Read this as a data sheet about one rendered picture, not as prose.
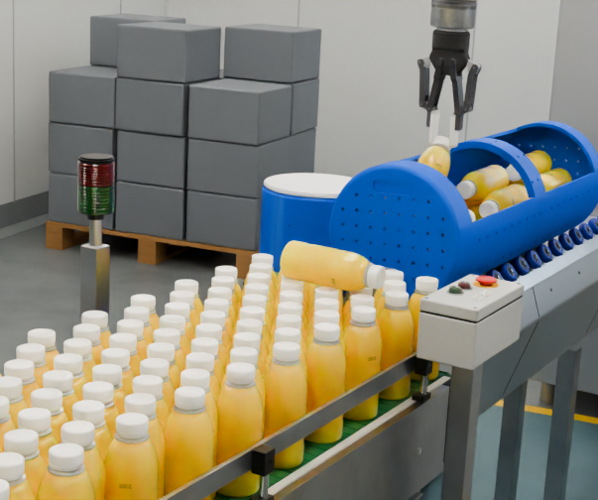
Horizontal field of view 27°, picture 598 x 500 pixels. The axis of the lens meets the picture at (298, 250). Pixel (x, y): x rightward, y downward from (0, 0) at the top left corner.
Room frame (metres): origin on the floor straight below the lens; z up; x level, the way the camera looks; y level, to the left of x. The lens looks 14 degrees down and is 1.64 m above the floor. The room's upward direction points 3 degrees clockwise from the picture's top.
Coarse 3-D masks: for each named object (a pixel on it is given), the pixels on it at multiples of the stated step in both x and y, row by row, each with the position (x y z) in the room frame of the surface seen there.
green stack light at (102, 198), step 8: (80, 192) 2.12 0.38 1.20; (88, 192) 2.11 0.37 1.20; (96, 192) 2.11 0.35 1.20; (104, 192) 2.11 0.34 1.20; (112, 192) 2.13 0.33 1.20; (80, 200) 2.12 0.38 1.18; (88, 200) 2.11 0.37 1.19; (96, 200) 2.11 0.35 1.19; (104, 200) 2.11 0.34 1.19; (112, 200) 2.13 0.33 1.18; (80, 208) 2.11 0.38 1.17; (88, 208) 2.11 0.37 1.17; (96, 208) 2.11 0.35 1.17; (104, 208) 2.11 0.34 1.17; (112, 208) 2.13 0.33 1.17
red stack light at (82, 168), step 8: (80, 168) 2.12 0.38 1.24; (88, 168) 2.11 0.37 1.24; (96, 168) 2.11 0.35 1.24; (104, 168) 2.11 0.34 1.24; (112, 168) 2.13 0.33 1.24; (80, 176) 2.12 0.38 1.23; (88, 176) 2.11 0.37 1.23; (96, 176) 2.11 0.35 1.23; (104, 176) 2.11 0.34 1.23; (112, 176) 2.13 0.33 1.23; (80, 184) 2.12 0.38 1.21; (88, 184) 2.11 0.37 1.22; (96, 184) 2.11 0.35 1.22; (104, 184) 2.11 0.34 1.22; (112, 184) 2.13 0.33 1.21
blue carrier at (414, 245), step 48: (480, 144) 2.69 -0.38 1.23; (528, 144) 3.12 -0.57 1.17; (576, 144) 3.06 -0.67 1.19; (384, 192) 2.36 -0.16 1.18; (432, 192) 2.31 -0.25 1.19; (528, 192) 2.63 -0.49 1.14; (576, 192) 2.85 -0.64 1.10; (336, 240) 2.41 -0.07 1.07; (384, 240) 2.35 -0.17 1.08; (432, 240) 2.30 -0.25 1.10; (480, 240) 2.36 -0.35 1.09; (528, 240) 2.63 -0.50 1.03
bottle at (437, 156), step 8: (432, 144) 2.52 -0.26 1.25; (440, 144) 2.51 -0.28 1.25; (424, 152) 2.50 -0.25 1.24; (432, 152) 2.49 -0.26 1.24; (440, 152) 2.49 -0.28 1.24; (448, 152) 2.51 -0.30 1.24; (424, 160) 2.48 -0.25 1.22; (432, 160) 2.47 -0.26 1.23; (440, 160) 2.47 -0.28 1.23; (448, 160) 2.49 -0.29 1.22; (440, 168) 2.47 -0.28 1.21; (448, 168) 2.48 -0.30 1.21
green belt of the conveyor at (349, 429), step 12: (444, 372) 2.12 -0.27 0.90; (408, 396) 1.99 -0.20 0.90; (384, 408) 1.93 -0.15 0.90; (348, 420) 1.87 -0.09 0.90; (372, 420) 1.88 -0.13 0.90; (348, 432) 1.82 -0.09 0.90; (312, 444) 1.76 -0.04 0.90; (324, 444) 1.76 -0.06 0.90; (312, 456) 1.72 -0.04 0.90; (276, 468) 1.67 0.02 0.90; (276, 480) 1.63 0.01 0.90; (216, 492) 1.58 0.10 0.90
